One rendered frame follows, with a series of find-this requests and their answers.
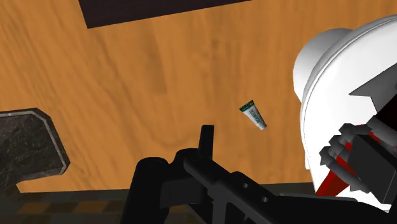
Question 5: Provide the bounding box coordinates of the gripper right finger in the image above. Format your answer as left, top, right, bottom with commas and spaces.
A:
280, 193, 397, 224

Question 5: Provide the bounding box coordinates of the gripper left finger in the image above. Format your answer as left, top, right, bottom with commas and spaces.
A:
120, 124, 281, 224

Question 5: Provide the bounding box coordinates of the white green tube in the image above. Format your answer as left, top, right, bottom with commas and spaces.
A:
239, 99, 268, 131

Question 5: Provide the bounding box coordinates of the white figure with grey hand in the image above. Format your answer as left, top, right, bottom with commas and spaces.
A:
292, 13, 397, 213

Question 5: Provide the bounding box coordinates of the wooden table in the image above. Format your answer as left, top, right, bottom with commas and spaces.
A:
0, 0, 397, 193

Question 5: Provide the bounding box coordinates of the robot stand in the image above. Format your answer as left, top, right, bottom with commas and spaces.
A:
78, 0, 253, 29

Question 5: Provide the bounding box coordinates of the dark marble slab pale rim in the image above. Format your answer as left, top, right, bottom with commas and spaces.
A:
0, 107, 71, 191

